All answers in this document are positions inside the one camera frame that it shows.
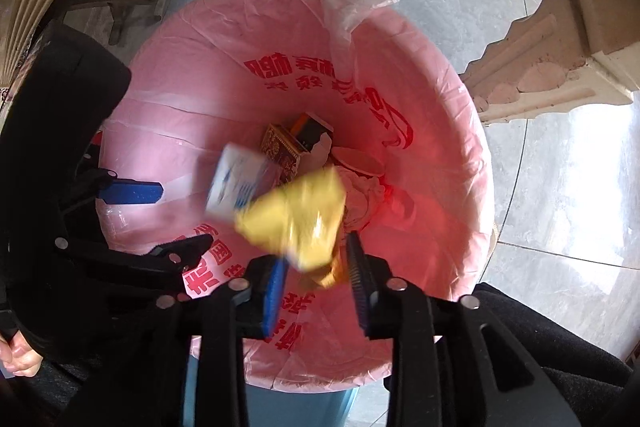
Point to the cream carved table leg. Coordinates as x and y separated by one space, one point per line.
565 32

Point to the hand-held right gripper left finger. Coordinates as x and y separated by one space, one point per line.
272 294

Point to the dark box with orange stripe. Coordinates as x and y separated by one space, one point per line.
310 129

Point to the person's left hand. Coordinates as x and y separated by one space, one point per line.
22 359

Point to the blue trash bin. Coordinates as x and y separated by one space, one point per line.
300 407

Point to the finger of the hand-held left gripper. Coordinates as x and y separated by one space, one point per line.
185 249
132 192

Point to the white tissue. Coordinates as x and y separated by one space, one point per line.
362 202

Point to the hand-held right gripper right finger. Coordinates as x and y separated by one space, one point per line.
357 282

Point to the yellow orange snack wrapper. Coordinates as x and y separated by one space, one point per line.
300 217

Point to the purple gold card box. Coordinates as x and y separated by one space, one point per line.
280 147

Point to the white box with blue label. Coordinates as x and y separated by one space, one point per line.
235 182

